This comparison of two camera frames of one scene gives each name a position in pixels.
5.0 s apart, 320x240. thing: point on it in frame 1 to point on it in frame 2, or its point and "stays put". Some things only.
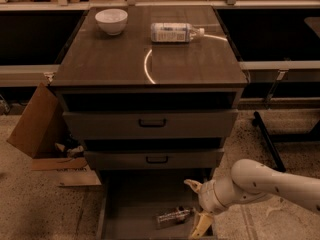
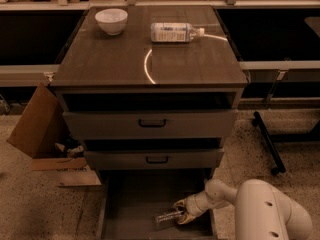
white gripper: [209, 195] to [193, 205]
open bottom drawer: [129, 201] stays put
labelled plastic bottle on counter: [171, 32] stays put
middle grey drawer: [147, 159] stays put
